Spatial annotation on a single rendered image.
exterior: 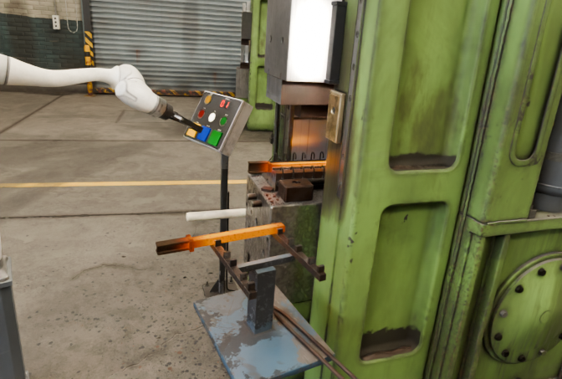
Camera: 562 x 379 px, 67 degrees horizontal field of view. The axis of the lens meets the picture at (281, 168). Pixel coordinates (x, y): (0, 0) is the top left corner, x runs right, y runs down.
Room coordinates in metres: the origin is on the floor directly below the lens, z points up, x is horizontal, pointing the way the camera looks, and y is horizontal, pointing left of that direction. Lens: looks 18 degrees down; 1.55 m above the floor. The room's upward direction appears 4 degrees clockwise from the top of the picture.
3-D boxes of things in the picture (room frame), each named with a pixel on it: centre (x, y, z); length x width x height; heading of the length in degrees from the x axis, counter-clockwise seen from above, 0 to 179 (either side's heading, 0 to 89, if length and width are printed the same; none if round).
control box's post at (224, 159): (2.20, 0.31, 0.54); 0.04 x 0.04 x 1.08; 19
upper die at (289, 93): (1.77, -0.15, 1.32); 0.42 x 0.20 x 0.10; 109
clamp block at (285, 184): (1.55, -0.06, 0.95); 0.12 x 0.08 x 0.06; 109
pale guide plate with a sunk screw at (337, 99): (1.45, -0.18, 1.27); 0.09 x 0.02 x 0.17; 19
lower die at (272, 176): (1.77, -0.15, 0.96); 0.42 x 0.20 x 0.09; 109
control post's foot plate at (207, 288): (2.20, 0.31, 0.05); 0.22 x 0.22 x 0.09; 19
